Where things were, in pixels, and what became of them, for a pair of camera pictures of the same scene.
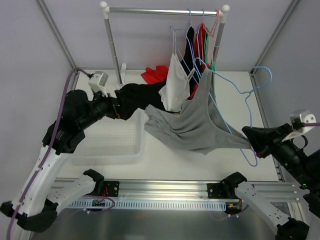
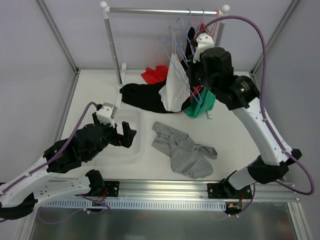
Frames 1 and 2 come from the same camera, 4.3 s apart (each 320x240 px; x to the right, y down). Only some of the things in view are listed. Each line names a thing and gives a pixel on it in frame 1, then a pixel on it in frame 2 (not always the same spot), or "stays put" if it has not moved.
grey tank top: [199, 125] to [187, 157]
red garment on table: [158, 75] stays put
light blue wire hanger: [245, 99] to [161, 40]
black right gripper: [271, 144] to [190, 72]
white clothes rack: [121, 79] stays put
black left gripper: [115, 104] to [119, 137]
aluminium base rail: [161, 191] stays put
